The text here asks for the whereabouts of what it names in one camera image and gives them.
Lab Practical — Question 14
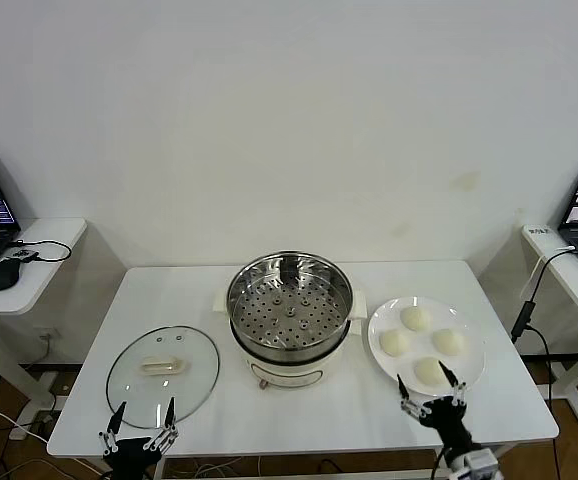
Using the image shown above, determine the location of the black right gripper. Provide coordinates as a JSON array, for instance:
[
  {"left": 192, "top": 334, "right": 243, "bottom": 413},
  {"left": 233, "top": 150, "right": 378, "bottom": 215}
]
[{"left": 396, "top": 359, "right": 473, "bottom": 454}]

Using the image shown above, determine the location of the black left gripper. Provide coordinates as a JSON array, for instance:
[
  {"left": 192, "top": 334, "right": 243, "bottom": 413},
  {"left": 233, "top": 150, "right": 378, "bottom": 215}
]
[{"left": 97, "top": 396, "right": 181, "bottom": 480}]

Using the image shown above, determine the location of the white steamed baozi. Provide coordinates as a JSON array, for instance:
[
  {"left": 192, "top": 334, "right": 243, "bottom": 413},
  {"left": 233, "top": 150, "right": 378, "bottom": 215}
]
[
  {"left": 412, "top": 356, "right": 453, "bottom": 391},
  {"left": 399, "top": 305, "right": 432, "bottom": 332},
  {"left": 379, "top": 329, "right": 412, "bottom": 359},
  {"left": 431, "top": 328, "right": 470, "bottom": 357}
]

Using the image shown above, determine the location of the round glass lid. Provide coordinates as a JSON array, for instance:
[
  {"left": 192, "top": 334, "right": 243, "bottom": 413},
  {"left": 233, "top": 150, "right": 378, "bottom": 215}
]
[{"left": 105, "top": 324, "right": 220, "bottom": 430}]

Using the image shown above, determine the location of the stainless steel steamer basket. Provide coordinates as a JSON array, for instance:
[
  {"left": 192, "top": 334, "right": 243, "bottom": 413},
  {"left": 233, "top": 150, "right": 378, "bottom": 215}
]
[{"left": 212, "top": 249, "right": 370, "bottom": 352}]

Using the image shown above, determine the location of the white round plate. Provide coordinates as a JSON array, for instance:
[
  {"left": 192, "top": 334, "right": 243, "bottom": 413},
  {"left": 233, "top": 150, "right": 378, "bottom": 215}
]
[{"left": 367, "top": 296, "right": 488, "bottom": 397}]

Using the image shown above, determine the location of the white floor power strip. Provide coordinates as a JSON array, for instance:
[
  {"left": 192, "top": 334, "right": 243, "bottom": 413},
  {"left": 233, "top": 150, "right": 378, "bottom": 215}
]
[{"left": 11, "top": 409, "right": 63, "bottom": 441}]

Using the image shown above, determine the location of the cream electric cooker pot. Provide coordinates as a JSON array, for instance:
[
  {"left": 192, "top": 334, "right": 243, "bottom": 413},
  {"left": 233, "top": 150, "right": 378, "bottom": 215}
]
[{"left": 231, "top": 319, "right": 353, "bottom": 391}]

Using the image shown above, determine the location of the white side desk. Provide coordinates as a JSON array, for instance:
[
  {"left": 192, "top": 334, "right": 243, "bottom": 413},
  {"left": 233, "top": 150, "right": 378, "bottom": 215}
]
[
  {"left": 0, "top": 217, "right": 89, "bottom": 441},
  {"left": 520, "top": 223, "right": 578, "bottom": 427}
]

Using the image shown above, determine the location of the black computer mouse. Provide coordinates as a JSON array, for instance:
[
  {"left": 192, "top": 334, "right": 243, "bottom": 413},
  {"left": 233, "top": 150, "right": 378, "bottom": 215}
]
[{"left": 0, "top": 258, "right": 23, "bottom": 291}]

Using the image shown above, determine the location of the white cable bundle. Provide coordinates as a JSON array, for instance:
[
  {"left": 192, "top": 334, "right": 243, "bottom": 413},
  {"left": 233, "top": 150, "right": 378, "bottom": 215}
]
[{"left": 188, "top": 459, "right": 235, "bottom": 479}]

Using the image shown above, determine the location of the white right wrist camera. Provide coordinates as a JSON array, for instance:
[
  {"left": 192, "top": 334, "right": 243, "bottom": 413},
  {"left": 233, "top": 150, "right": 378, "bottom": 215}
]
[{"left": 461, "top": 448, "right": 500, "bottom": 477}]

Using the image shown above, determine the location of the black cable with adapter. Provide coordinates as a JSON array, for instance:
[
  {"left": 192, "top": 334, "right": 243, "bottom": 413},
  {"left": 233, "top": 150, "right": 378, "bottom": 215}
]
[{"left": 511, "top": 247, "right": 578, "bottom": 401}]

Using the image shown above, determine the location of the black floor cable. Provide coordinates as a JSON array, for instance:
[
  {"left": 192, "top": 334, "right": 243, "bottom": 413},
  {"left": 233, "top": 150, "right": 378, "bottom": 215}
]
[{"left": 316, "top": 457, "right": 350, "bottom": 474}]

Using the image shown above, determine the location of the thin white cable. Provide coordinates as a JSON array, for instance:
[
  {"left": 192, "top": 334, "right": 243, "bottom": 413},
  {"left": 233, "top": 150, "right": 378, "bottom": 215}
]
[{"left": 520, "top": 243, "right": 578, "bottom": 301}]

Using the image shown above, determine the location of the white table frame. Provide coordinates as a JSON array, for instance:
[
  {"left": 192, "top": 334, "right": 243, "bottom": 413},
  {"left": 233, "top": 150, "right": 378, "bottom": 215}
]
[{"left": 113, "top": 439, "right": 515, "bottom": 480}]

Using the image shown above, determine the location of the thin black desk cable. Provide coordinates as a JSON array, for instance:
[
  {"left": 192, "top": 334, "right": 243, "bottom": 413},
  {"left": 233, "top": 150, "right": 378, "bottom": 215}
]
[{"left": 11, "top": 238, "right": 73, "bottom": 264}]

